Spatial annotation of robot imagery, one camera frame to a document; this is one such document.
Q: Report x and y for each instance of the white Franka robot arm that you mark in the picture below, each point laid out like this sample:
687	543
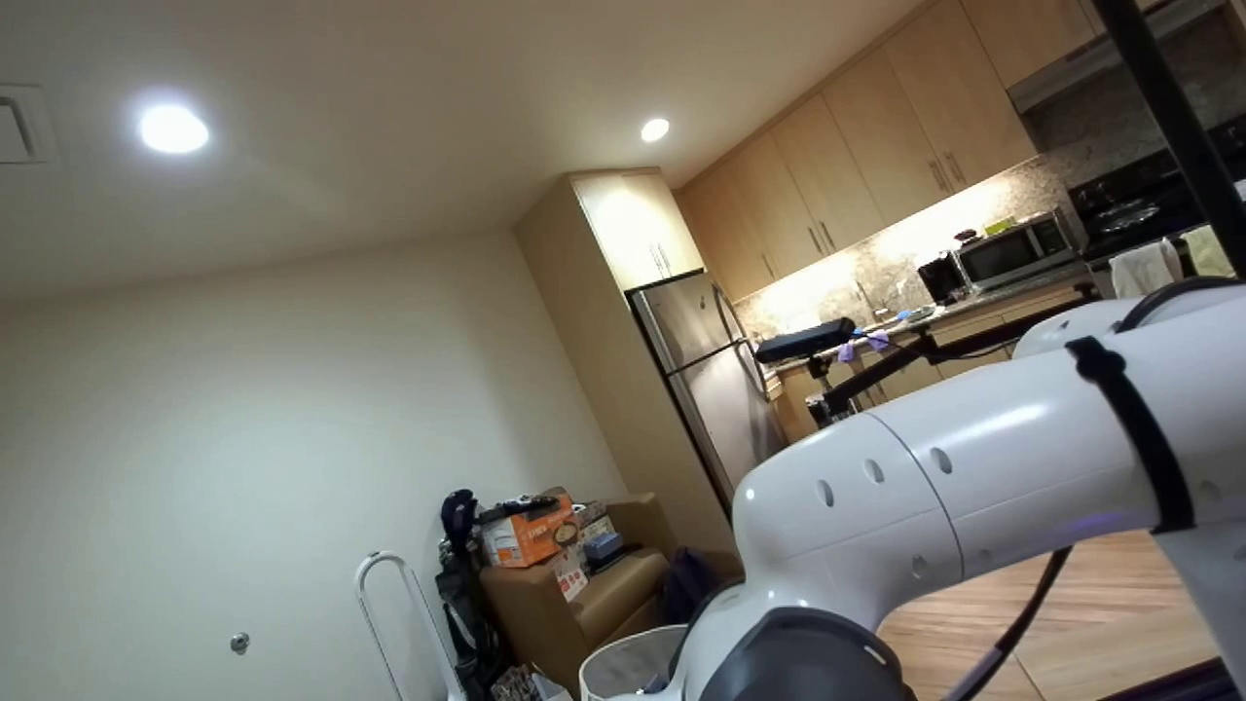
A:
975	481

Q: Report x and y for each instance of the black bag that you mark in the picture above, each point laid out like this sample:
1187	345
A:
466	598

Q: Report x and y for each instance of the crumpled white plastic bag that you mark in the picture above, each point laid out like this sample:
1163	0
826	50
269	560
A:
527	684

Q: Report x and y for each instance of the stainless steel refrigerator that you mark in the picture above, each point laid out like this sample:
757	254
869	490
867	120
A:
704	373

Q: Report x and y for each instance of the light wood fridge cabinet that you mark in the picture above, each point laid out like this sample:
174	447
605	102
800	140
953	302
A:
636	228

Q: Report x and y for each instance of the cardboard box with white label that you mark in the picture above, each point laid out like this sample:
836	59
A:
590	550

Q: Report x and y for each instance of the orange cardboard box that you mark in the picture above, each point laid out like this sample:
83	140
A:
530	534

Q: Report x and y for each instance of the small round ceiling light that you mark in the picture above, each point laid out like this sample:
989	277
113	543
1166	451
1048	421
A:
654	131

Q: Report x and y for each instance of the small purple object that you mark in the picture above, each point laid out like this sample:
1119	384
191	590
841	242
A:
863	345

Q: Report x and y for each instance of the dark blue backpack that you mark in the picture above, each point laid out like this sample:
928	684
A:
687	586

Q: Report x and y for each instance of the large brown cardboard box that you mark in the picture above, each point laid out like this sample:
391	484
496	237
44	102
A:
608	598

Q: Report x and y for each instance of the black coffee maker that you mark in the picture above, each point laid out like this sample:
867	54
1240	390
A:
937	277

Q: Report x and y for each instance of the silver microwave oven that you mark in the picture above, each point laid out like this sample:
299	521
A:
1018	254

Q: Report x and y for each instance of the small metal door stop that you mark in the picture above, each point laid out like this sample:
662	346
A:
238	645

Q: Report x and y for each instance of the large round ceiling light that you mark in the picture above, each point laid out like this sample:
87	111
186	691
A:
174	124

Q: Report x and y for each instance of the white hanging towel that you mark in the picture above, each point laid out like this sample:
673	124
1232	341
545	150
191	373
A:
1148	271

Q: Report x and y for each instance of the grey range hood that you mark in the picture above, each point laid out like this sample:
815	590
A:
1104	59

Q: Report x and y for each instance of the black stand pole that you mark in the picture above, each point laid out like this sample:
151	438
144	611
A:
1175	116

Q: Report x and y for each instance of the dark rug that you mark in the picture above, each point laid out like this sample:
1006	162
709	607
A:
1171	684

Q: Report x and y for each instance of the white ceiling vent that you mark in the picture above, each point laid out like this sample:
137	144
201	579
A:
20	124

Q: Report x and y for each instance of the black stereo camera bar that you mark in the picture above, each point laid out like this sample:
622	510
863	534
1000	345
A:
804	341

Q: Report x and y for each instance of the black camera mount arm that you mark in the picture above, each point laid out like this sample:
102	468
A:
910	357

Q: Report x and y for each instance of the light wood kitchen wall cabinets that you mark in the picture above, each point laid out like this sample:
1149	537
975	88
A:
882	140

